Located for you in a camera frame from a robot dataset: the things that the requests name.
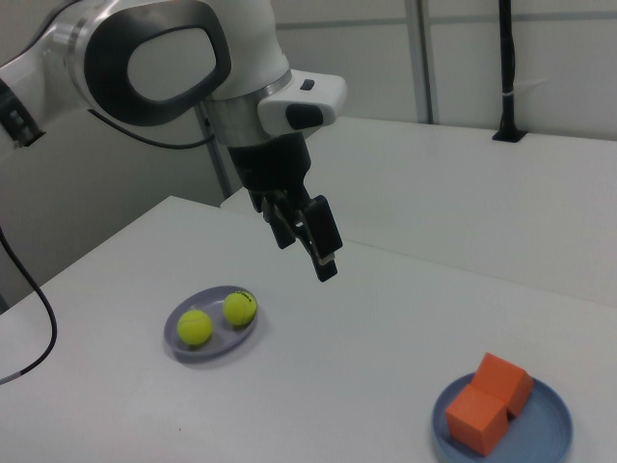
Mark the white cable tie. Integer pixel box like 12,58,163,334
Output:
500,76,550,99

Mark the grey partition post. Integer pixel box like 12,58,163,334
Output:
195,103,233,200
413,0,439,124

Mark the yellow tennis ball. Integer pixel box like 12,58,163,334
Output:
222,291,259,328
176,309,214,347

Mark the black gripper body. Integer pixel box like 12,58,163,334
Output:
226,133,314,203

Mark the orange cube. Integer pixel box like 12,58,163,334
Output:
469,352,535,419
444,385,510,457

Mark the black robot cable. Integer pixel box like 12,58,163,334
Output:
0,108,217,386

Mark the blue plate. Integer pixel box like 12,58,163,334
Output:
431,371,575,463

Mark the purple plate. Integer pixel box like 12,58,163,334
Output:
163,285,261,364

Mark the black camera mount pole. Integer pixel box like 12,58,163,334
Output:
491,0,527,144

